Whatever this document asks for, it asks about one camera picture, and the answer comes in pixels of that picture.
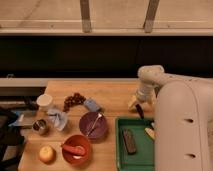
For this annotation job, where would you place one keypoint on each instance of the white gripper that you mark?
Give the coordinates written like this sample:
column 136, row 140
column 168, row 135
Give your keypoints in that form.
column 143, row 95

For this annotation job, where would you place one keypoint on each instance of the black handled brush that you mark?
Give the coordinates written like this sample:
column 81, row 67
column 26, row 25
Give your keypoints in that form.
column 140, row 111

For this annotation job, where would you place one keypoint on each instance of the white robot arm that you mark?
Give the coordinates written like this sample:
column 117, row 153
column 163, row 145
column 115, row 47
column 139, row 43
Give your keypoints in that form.
column 183, row 116

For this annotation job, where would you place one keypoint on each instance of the green plastic tray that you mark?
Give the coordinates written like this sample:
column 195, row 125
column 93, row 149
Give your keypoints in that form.
column 143, row 158

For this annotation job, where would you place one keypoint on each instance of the yellow banana toy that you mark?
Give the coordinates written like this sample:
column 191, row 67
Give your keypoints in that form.
column 150, row 131

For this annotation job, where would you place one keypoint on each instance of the dark brown rectangular block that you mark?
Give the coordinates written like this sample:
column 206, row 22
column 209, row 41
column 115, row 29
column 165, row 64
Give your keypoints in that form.
column 129, row 141

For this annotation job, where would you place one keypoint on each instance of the silver spoon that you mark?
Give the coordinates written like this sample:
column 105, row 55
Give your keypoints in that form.
column 93, row 126

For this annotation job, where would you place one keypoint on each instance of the blue sponge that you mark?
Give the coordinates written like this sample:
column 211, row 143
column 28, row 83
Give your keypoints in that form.
column 91, row 105

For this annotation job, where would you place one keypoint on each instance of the purple bowl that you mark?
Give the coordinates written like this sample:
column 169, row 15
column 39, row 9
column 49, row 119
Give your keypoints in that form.
column 87, row 121

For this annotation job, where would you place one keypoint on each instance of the bunch of dark grapes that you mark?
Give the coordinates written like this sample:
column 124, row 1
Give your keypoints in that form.
column 70, row 101

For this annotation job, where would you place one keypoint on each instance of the red bowl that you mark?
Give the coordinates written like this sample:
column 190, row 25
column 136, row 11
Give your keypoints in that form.
column 77, row 141

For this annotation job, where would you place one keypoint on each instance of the red sausage toy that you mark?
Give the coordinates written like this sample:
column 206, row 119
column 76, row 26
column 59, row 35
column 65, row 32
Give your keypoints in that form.
column 74, row 150

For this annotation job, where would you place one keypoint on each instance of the crumpled grey cloth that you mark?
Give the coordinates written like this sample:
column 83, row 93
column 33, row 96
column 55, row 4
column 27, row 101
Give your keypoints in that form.
column 58, row 118

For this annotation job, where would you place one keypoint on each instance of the white small bowl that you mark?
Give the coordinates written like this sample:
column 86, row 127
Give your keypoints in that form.
column 45, row 101

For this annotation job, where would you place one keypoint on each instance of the small metal cup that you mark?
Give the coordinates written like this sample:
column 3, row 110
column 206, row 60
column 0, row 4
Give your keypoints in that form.
column 40, row 126

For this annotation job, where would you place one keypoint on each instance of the yellow apple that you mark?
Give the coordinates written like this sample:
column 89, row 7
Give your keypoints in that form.
column 46, row 154

